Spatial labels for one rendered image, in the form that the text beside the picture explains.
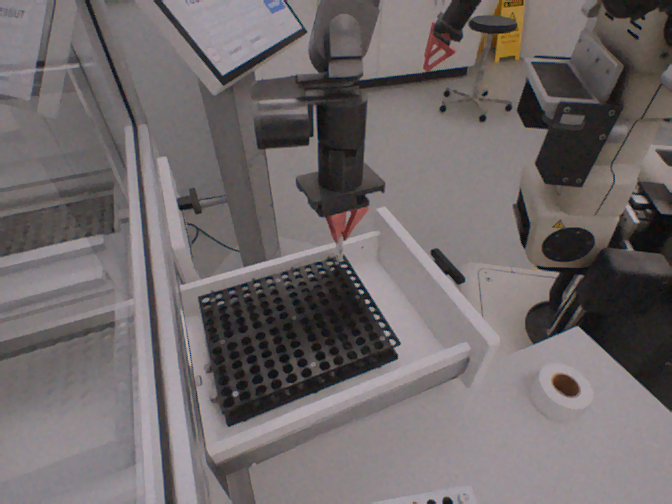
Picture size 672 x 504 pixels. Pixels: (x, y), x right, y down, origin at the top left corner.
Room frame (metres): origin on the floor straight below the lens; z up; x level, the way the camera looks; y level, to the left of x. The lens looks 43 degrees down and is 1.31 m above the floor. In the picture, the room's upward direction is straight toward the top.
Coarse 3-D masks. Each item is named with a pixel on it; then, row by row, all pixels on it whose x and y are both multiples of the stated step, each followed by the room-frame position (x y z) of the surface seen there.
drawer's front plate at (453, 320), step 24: (384, 216) 0.49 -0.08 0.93; (384, 240) 0.48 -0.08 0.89; (408, 240) 0.43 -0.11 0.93; (384, 264) 0.47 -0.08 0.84; (408, 264) 0.41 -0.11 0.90; (432, 264) 0.38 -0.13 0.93; (408, 288) 0.40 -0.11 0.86; (432, 288) 0.35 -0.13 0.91; (456, 288) 0.34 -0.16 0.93; (432, 312) 0.34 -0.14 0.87; (456, 312) 0.31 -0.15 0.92; (456, 336) 0.29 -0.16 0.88; (480, 336) 0.26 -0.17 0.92; (480, 360) 0.25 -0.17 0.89
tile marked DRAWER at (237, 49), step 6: (234, 42) 1.12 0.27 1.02; (240, 42) 1.14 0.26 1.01; (222, 48) 1.06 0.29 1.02; (228, 48) 1.08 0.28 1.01; (234, 48) 1.10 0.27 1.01; (240, 48) 1.12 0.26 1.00; (246, 48) 1.14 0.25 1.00; (228, 54) 1.06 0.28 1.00; (234, 54) 1.08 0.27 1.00; (240, 54) 1.10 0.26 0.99; (246, 54) 1.12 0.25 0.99; (234, 60) 1.06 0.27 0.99
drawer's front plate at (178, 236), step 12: (168, 168) 0.64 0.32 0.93; (168, 180) 0.60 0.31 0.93; (168, 192) 0.56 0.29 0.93; (168, 204) 0.52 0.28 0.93; (168, 216) 0.49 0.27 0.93; (180, 216) 0.52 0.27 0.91; (168, 228) 0.46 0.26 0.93; (180, 228) 0.46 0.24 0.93; (180, 240) 0.43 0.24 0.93; (180, 252) 0.42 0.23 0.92; (192, 252) 0.51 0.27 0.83; (180, 264) 0.42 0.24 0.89; (192, 264) 0.44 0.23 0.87; (192, 276) 0.42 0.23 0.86
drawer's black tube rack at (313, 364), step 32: (256, 288) 0.36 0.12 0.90; (288, 288) 0.36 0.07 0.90; (320, 288) 0.39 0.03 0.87; (224, 320) 0.33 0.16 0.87; (256, 320) 0.31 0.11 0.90; (288, 320) 0.30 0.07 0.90; (320, 320) 0.30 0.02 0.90; (352, 320) 0.30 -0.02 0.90; (224, 352) 0.26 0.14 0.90; (256, 352) 0.26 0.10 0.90; (288, 352) 0.26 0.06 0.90; (320, 352) 0.26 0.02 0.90; (352, 352) 0.26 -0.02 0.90; (384, 352) 0.28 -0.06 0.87; (224, 384) 0.23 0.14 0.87; (256, 384) 0.23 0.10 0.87; (288, 384) 0.22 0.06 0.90; (320, 384) 0.23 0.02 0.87
